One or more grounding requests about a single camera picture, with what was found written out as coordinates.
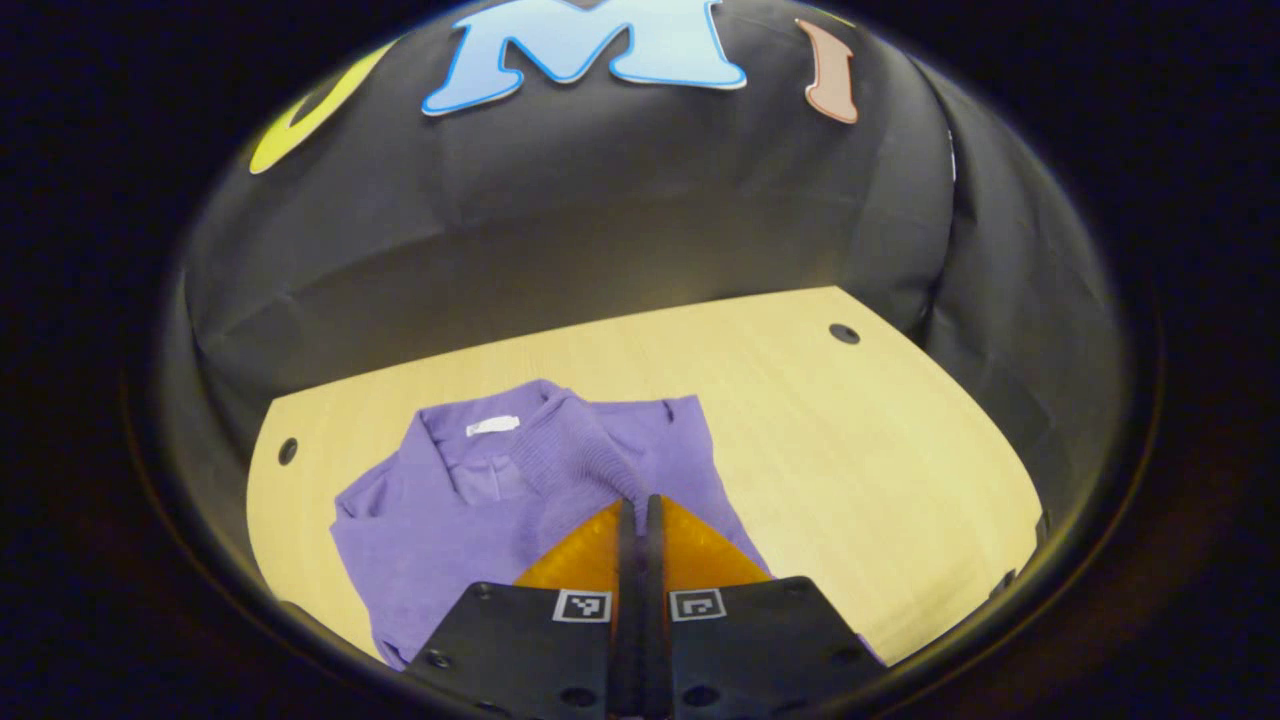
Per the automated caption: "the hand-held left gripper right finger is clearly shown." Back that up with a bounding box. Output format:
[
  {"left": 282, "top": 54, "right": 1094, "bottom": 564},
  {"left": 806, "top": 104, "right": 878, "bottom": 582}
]
[{"left": 645, "top": 494, "right": 886, "bottom": 720}]

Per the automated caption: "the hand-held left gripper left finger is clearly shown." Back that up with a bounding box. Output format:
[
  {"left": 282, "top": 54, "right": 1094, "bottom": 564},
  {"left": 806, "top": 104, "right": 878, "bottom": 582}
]
[{"left": 400, "top": 497, "right": 639, "bottom": 720}]

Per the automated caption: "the purple knit cardigan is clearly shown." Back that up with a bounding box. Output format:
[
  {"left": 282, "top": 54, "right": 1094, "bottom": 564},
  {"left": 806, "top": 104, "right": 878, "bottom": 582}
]
[{"left": 330, "top": 378, "right": 886, "bottom": 671}]

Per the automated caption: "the black backdrop cloth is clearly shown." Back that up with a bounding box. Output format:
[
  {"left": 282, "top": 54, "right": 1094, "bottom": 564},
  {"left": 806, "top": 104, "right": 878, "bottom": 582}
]
[{"left": 160, "top": 0, "right": 1136, "bottom": 521}]

